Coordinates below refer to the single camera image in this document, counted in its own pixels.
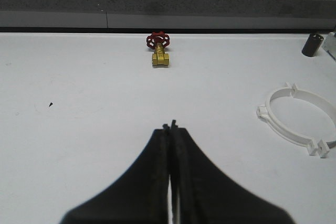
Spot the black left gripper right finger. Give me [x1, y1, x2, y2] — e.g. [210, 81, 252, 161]
[170, 121, 294, 223]

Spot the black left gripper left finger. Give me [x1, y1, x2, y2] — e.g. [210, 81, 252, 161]
[61, 124, 170, 223]

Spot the white red circuit breaker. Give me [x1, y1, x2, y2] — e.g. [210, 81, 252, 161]
[322, 31, 336, 60]

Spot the black cylindrical capacitor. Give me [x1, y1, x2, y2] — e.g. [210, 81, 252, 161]
[301, 33, 324, 57]

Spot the grey stone ledge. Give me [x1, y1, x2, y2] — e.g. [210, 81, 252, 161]
[1, 0, 335, 31]

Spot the white half pipe clamp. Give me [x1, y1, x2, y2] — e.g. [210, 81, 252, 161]
[286, 85, 335, 158]
[256, 81, 320, 156]

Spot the brass valve red handle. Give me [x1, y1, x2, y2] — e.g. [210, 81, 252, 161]
[146, 31, 170, 67]

